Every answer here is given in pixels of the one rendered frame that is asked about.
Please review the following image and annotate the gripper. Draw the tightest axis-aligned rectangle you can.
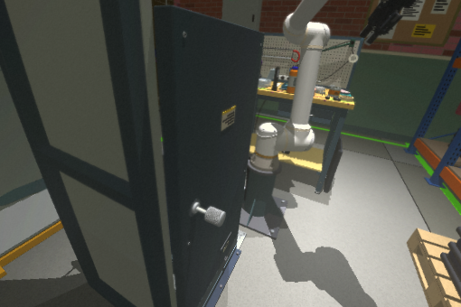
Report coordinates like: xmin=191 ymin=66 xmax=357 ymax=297
xmin=360 ymin=0 xmax=426 ymax=46

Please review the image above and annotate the yellow warning label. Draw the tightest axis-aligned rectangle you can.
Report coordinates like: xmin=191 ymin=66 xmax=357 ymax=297
xmin=220 ymin=105 xmax=238 ymax=133

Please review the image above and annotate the orange and blue bottle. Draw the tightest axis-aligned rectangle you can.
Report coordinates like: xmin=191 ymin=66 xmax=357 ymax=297
xmin=286 ymin=65 xmax=300 ymax=95

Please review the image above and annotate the yellow top workbench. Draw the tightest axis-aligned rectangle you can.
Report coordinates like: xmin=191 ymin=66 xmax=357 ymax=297
xmin=256 ymin=82 xmax=356 ymax=195

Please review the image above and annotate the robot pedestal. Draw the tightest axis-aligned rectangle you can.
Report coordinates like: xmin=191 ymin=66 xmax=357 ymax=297
xmin=238 ymin=162 xmax=288 ymax=240

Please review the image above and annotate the dark teal steel panel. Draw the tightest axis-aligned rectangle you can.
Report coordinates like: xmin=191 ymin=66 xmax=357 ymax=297
xmin=153 ymin=5 xmax=266 ymax=307

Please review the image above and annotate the grey pegboard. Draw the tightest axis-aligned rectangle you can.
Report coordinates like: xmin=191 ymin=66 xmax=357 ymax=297
xmin=259 ymin=33 xmax=364 ymax=93

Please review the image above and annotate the grey electrical cabinet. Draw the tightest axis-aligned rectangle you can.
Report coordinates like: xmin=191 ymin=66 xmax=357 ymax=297
xmin=221 ymin=0 xmax=264 ymax=33

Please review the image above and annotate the blue and orange pallet rack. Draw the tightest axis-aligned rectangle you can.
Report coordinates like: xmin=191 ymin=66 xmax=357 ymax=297
xmin=405 ymin=35 xmax=461 ymax=211

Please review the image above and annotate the grey base plate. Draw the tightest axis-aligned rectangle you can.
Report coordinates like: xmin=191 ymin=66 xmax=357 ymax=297
xmin=201 ymin=232 xmax=248 ymax=307

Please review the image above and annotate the silver knurled key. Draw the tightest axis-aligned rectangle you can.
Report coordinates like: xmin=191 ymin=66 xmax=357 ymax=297
xmin=190 ymin=200 xmax=227 ymax=228

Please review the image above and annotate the dark framed beige partition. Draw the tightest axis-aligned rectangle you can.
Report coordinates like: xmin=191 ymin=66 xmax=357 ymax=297
xmin=0 ymin=0 xmax=170 ymax=307

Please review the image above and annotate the yellow floor rail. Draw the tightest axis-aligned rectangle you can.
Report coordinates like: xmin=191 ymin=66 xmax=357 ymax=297
xmin=0 ymin=219 xmax=64 ymax=280

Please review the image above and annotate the cork notice board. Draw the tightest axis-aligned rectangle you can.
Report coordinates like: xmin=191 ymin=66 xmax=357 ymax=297
xmin=366 ymin=0 xmax=457 ymax=48

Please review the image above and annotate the wooden pallet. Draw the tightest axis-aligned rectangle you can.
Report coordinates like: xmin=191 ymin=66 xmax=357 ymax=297
xmin=406 ymin=228 xmax=461 ymax=307

